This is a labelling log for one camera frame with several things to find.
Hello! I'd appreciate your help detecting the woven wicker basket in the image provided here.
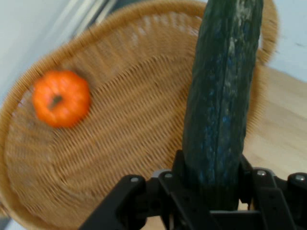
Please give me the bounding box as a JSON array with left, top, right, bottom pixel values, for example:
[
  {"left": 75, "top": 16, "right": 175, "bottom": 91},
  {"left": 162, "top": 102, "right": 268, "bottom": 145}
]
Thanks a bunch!
[{"left": 0, "top": 0, "right": 280, "bottom": 230}]

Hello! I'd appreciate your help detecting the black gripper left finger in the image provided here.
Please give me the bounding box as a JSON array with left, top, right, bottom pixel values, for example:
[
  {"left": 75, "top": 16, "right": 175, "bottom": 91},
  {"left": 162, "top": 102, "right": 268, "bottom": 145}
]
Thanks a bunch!
[{"left": 78, "top": 149, "right": 212, "bottom": 230}]

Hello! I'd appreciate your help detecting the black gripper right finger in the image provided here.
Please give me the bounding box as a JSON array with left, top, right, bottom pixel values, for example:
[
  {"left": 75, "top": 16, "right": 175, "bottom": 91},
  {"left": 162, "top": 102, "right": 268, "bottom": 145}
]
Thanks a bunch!
[{"left": 237, "top": 154, "right": 307, "bottom": 230}]

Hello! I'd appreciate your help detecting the small orange pumpkin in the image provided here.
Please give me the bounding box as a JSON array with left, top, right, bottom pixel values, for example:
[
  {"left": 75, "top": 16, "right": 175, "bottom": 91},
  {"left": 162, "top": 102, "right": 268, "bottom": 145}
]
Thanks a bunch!
[{"left": 32, "top": 69, "right": 92, "bottom": 129}]

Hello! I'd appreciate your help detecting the dark green cucumber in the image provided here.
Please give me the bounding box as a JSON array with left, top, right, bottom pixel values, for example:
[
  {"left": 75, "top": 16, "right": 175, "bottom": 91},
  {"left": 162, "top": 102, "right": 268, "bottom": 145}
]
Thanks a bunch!
[{"left": 181, "top": 0, "right": 264, "bottom": 212}]

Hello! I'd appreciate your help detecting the wooden cutting board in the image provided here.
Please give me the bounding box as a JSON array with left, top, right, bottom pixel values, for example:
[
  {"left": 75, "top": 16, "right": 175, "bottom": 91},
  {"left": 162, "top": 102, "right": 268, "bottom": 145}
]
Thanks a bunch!
[{"left": 238, "top": 64, "right": 307, "bottom": 211}]

